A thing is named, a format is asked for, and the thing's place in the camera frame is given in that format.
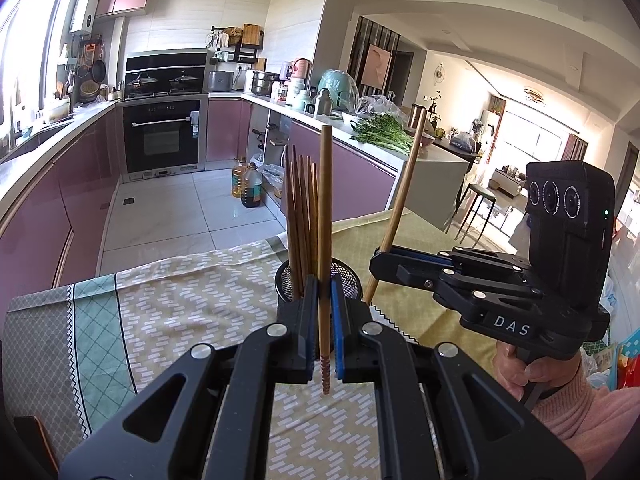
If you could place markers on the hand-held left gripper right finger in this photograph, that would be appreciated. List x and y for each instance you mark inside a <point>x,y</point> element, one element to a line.
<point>339,330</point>

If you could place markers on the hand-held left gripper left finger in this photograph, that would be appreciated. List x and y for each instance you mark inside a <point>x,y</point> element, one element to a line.
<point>315,320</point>

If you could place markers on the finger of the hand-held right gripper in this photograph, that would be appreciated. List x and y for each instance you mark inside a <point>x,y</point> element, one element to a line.
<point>415,272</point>
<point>490,260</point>

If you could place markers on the black mesh basket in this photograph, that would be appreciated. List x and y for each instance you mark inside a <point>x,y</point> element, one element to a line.
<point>350,280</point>

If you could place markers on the brown bamboo chopstick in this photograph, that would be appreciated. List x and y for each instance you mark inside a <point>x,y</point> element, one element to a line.
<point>310,195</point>
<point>325,210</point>
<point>304,200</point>
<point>291,220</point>
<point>405,195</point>

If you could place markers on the person's right forearm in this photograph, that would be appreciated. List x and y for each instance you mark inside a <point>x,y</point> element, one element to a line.
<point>590,425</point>

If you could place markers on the person's right hand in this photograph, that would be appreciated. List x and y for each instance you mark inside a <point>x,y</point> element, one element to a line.
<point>505,370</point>

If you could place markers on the round black stool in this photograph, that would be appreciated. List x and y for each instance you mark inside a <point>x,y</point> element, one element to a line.
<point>477,191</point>

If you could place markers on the purple base cabinets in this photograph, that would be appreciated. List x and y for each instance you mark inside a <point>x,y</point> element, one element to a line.
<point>75,185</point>
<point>360,180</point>

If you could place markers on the brown curtain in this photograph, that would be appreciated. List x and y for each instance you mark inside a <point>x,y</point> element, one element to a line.
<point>575,147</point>

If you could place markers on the beige green patterned tablecloth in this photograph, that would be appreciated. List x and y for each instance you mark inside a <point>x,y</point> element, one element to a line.
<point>200,300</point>

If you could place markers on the blue plastic bag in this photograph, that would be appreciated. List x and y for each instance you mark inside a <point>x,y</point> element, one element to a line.
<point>465,141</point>

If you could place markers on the bunch of green vegetables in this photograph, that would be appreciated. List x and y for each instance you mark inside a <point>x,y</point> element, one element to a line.
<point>385,135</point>

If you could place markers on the dark cooking oil bottle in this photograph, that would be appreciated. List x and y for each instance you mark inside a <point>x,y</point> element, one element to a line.
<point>252,187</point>

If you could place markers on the yellow cooking oil bottle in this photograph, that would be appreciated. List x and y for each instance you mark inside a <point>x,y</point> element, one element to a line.
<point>239,177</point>

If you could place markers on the round ceiling lamp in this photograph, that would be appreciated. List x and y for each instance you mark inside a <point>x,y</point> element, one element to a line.
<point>534,96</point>

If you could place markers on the clear plastic bag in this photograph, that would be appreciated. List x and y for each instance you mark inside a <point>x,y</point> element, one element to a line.
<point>375,105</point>

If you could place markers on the steel thermos flask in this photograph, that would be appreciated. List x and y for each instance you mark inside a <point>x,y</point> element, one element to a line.
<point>323,102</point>

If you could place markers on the green air fryer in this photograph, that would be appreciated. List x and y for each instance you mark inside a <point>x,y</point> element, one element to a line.
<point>337,87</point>

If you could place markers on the mint green kettle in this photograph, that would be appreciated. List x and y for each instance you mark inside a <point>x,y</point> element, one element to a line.
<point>300,101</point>

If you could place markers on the pink kitchen appliance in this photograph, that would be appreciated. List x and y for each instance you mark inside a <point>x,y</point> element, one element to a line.
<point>301,67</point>

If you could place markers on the black built-in oven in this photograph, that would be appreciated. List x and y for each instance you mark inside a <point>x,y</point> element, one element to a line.
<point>160,140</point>

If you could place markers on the steel stock pot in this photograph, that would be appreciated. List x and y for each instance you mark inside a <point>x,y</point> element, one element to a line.
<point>262,82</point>

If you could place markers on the grey rice cooker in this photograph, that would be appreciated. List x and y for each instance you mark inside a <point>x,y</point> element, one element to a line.
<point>220,81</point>

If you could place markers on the cooking pot with lid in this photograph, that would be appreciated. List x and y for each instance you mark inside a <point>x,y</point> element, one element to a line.
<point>182,80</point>
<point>141,80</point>

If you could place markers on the brown wooden board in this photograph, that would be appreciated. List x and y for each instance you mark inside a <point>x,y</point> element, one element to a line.
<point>251,35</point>

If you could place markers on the black integrated stove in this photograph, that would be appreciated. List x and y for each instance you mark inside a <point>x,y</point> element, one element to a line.
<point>165,62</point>

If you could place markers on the brown wooden chair back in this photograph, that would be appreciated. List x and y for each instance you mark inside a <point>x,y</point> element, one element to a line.
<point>30,445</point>

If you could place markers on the black frying pan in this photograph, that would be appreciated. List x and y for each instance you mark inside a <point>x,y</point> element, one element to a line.
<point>98,71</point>

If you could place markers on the white water heater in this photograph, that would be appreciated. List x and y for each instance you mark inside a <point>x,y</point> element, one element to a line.
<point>82,7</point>

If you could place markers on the kitchen window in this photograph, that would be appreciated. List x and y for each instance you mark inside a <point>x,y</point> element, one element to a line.
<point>25,20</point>

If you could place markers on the round wall clock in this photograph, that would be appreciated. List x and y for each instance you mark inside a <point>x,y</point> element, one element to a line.
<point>439,72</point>

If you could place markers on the pink framed wall art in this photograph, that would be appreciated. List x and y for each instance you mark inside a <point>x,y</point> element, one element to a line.
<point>375,65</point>

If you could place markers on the black wall shelf rack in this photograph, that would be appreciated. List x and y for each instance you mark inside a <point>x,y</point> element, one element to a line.
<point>240,52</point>

